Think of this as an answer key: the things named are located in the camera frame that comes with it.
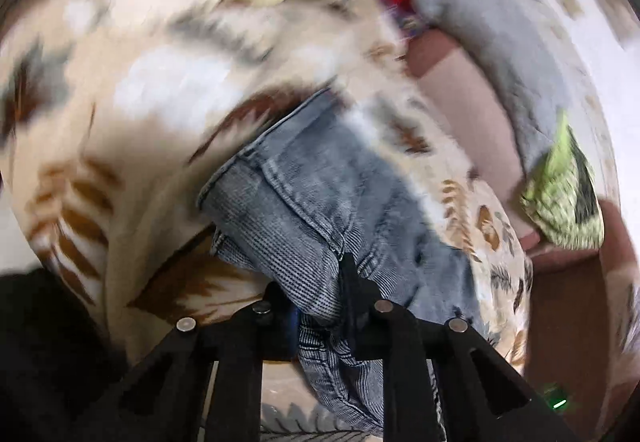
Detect leaf printed cream blanket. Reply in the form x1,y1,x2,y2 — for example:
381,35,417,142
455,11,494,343
0,0,536,442

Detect pink bed sheet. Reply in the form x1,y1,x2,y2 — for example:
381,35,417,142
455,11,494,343
405,30,548,254

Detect brown padded headboard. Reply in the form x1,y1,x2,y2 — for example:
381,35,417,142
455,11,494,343
522,199,640,428

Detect grey cloth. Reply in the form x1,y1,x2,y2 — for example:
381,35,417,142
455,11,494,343
412,0,573,173

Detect green patterned cloth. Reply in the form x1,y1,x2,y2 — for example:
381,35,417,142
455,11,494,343
520,112,606,250

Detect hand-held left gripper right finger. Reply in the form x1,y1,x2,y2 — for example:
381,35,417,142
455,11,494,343
340,252,577,442

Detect blue denim pants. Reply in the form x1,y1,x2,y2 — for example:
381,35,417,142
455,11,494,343
197,90,488,437

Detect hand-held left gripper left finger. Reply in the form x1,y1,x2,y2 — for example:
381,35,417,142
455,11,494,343
75,283,302,442

